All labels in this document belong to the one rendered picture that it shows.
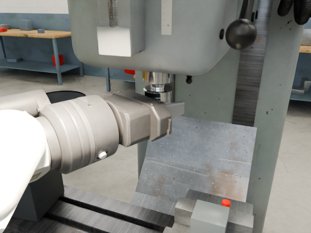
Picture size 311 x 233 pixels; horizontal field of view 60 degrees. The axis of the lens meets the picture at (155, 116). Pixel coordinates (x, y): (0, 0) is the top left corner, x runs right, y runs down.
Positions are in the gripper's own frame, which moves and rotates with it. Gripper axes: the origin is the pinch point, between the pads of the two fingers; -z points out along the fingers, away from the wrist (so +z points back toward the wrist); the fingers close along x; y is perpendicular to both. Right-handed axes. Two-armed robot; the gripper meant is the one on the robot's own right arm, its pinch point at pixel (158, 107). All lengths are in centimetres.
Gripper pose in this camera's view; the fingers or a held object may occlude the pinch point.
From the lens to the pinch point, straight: 44.2
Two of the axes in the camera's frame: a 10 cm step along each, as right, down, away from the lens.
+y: -0.1, 9.2, 3.8
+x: -6.8, -2.9, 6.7
